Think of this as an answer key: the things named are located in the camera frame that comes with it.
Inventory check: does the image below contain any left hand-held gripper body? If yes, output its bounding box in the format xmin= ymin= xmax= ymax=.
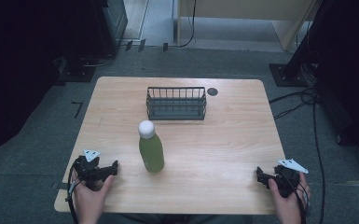
xmin=73 ymin=148 xmax=107 ymax=189

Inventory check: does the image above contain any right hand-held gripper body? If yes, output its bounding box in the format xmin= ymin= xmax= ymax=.
xmin=272 ymin=158 xmax=310 ymax=199

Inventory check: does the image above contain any green bottle with white cap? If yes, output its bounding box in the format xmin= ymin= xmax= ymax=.
xmin=137 ymin=119 xmax=166 ymax=174

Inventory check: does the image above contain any dark wire basket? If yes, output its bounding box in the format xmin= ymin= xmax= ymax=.
xmin=145 ymin=86 xmax=208 ymax=121

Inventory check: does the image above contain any person's right hand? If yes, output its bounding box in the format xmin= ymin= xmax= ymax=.
xmin=268 ymin=172 xmax=311 ymax=216

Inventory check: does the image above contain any person's left hand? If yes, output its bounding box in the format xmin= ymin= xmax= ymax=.
xmin=71 ymin=172 xmax=116 ymax=218

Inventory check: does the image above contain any black metal stand with base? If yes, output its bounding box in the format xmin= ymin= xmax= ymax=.
xmin=58 ymin=55 xmax=97 ymax=84
xmin=268 ymin=0 xmax=327 ymax=88

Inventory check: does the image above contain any dark curtain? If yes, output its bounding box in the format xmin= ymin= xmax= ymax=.
xmin=0 ymin=0 xmax=106 ymax=171
xmin=304 ymin=0 xmax=359 ymax=161

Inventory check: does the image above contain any black cabinet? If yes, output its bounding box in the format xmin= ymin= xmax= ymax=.
xmin=91 ymin=0 xmax=129 ymax=59

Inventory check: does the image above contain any light wooden furniture panel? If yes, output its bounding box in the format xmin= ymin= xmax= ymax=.
xmin=176 ymin=0 xmax=320 ymax=52

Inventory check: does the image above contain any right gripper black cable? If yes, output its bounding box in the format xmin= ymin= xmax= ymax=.
xmin=278 ymin=174 xmax=312 ymax=224

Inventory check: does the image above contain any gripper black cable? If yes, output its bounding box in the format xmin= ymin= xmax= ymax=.
xmin=278 ymin=174 xmax=312 ymax=224
xmin=65 ymin=156 xmax=85 ymax=224

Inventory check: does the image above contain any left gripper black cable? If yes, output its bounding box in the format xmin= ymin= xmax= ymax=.
xmin=65 ymin=156 xmax=85 ymax=224

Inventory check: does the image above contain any black floor cable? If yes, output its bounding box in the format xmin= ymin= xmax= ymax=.
xmin=268 ymin=87 xmax=328 ymax=224

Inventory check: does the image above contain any black hanging cable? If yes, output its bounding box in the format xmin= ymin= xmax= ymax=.
xmin=177 ymin=0 xmax=198 ymax=49

